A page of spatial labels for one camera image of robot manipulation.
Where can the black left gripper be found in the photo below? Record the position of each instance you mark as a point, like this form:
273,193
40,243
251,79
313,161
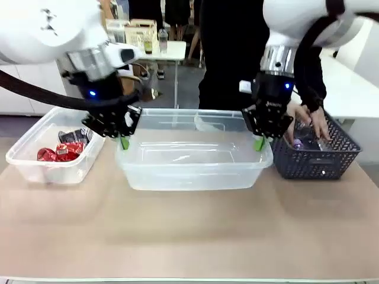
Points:
99,91

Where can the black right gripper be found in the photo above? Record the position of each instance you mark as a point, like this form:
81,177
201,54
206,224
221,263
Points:
271,91

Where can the large clear plastic bin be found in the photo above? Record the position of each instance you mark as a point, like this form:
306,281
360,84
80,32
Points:
192,159

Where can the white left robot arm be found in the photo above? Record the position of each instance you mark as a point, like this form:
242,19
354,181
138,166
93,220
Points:
44,26

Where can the person's left forearm black sleeve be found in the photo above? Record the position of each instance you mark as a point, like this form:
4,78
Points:
312,83

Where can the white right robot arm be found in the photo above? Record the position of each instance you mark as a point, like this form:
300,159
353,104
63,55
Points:
299,26

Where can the black plastic mesh basket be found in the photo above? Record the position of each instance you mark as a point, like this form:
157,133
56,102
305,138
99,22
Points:
316,161

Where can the person's right hand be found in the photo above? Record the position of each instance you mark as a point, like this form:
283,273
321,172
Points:
297,114

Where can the person's left hand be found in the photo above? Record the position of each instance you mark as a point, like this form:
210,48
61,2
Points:
319,124

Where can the clear bottle purple cap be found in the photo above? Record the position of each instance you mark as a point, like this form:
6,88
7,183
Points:
297,144

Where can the black crumpled wrapper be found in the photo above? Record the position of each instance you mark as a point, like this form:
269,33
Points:
74,136

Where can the large red crumpled wrapper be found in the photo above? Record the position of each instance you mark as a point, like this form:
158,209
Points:
69,150

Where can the clear plastic scrap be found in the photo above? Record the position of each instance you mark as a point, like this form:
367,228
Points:
207,124

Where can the small clear plastic bin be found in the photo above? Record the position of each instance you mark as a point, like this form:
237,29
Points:
53,165

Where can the small red crumpled wrapper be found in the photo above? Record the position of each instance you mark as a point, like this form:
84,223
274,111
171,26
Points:
46,154

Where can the person's black torso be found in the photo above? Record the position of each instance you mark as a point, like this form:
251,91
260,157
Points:
231,53

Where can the glass with dark drink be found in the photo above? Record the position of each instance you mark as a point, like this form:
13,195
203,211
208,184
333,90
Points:
148,47

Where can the white folding table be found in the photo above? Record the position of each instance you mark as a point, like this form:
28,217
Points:
171,50

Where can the clear storage box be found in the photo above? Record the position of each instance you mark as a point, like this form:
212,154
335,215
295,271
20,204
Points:
116,31

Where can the clear water bottle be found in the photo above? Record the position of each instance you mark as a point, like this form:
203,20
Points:
163,41

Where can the white side table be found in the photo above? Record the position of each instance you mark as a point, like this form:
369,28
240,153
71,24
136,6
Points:
352,85

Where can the white cabinet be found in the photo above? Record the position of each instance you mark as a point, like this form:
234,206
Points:
29,88

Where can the background person legs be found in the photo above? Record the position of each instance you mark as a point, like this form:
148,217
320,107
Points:
177,17

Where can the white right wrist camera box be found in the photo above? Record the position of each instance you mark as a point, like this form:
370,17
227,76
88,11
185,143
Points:
245,86

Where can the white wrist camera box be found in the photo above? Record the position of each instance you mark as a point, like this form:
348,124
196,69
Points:
125,54
245,86

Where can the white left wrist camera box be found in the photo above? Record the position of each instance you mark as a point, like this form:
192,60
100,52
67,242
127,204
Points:
125,54

